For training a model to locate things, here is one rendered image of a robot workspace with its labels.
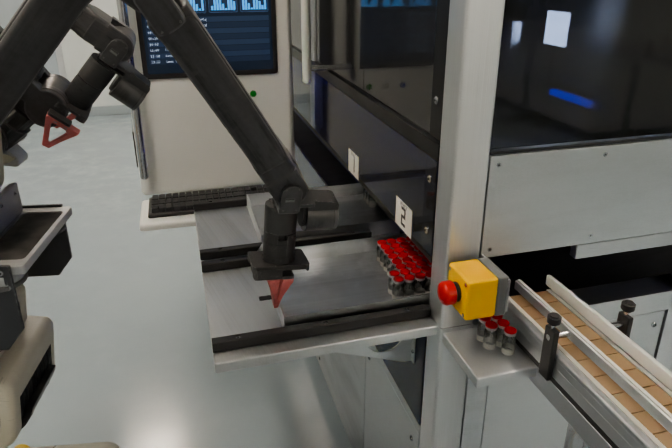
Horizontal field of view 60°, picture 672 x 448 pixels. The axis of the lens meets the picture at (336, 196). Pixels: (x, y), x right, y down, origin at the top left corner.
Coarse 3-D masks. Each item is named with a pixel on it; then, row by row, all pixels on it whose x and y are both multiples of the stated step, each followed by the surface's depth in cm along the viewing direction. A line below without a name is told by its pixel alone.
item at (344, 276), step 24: (360, 240) 131; (312, 264) 127; (336, 264) 127; (360, 264) 127; (312, 288) 118; (336, 288) 118; (360, 288) 118; (384, 288) 118; (288, 312) 110; (312, 312) 104; (336, 312) 105; (360, 312) 107
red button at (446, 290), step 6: (444, 282) 94; (450, 282) 94; (438, 288) 95; (444, 288) 94; (450, 288) 93; (438, 294) 95; (444, 294) 94; (450, 294) 93; (456, 294) 93; (444, 300) 94; (450, 300) 93; (456, 300) 94
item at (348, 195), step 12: (336, 192) 163; (348, 192) 164; (360, 192) 165; (252, 204) 158; (264, 204) 159; (348, 204) 158; (360, 204) 158; (252, 216) 147; (348, 216) 151; (360, 216) 151; (372, 216) 151; (384, 216) 151; (300, 228) 144; (336, 228) 138; (348, 228) 139; (360, 228) 140; (372, 228) 141; (384, 228) 142; (396, 228) 142
